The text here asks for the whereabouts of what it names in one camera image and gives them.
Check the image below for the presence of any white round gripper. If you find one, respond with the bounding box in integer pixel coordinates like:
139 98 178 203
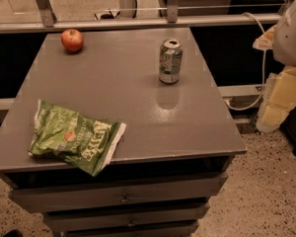
253 0 296 132

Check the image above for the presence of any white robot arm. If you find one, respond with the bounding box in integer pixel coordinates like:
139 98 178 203
253 0 296 156

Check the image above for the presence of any green jalapeno chip bag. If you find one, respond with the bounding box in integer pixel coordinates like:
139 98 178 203
29 100 126 177

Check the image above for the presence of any middle drawer with knob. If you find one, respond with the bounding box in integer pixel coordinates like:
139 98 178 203
43 202 209 232

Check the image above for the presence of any top drawer with knob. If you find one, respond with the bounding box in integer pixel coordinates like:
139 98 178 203
10 172 228 213

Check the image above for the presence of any metal railing frame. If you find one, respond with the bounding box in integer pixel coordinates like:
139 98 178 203
0 0 294 33

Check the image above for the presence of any drawer with knob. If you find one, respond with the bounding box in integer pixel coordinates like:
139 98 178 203
43 202 209 232
10 172 228 213

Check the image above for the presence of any grey drawer cabinet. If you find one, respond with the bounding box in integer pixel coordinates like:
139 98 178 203
0 27 248 237

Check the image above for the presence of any green 7up soda can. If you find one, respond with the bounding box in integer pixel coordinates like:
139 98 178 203
159 39 183 84

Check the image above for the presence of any red apple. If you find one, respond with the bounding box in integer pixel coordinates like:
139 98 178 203
61 29 84 52

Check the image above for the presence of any white cable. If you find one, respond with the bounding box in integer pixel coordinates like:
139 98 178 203
224 12 267 112

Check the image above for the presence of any bottom drawer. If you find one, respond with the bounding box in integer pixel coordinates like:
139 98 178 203
66 220 198 237

